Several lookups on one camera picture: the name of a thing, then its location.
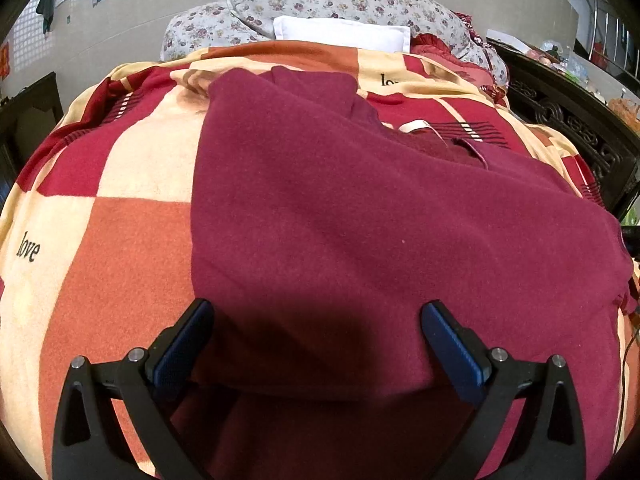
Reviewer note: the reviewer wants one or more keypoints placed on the carved dark wooden sideboard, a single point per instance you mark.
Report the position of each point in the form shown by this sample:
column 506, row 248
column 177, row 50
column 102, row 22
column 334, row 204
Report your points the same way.
column 565, row 115

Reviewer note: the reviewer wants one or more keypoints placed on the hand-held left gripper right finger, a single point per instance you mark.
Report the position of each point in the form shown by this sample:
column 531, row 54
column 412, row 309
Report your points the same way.
column 452, row 350

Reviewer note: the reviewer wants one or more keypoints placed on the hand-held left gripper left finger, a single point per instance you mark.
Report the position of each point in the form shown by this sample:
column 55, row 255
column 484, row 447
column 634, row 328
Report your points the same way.
column 182, row 345

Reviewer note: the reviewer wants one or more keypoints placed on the checked printed blanket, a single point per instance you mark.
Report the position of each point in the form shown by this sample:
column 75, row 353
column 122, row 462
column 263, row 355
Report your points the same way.
column 125, row 260

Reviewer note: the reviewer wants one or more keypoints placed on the red ruffled pillow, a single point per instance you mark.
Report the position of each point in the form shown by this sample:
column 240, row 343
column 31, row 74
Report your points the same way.
column 435, row 47

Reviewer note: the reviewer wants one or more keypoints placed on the red paper wall decoration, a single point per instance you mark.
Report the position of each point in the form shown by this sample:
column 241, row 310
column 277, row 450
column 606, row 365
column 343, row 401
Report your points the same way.
column 4, row 60

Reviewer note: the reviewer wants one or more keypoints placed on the dark green hanging cloth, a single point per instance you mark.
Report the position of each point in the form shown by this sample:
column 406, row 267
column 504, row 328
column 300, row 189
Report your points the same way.
column 46, row 7

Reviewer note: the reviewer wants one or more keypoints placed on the maroon sweater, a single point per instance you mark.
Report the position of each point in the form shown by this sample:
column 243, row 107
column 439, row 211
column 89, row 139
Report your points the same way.
column 350, row 210

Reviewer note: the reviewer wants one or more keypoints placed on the dark wooden cabinet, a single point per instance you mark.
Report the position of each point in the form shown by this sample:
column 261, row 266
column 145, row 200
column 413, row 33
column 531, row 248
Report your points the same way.
column 30, row 105

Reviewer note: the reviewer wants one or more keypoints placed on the orange plastic bag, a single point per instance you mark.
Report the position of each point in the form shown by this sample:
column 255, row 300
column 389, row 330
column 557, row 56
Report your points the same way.
column 625, row 110

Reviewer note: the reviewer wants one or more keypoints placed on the red canister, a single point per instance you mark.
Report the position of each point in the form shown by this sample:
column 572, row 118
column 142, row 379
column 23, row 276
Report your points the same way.
column 600, row 55

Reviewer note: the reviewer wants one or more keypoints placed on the white pillow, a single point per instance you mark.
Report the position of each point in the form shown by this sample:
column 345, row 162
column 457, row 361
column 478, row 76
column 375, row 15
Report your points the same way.
column 340, row 32

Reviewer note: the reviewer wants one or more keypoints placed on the metal stair railing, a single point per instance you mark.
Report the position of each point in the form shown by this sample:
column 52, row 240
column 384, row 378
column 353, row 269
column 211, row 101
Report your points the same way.
column 607, row 25

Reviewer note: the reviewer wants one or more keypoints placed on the white paper sheet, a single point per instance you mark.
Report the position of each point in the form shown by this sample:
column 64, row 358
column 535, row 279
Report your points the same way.
column 507, row 40

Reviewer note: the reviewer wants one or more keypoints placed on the clear plastic bag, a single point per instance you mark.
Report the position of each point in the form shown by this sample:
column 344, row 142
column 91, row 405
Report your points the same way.
column 562, row 60

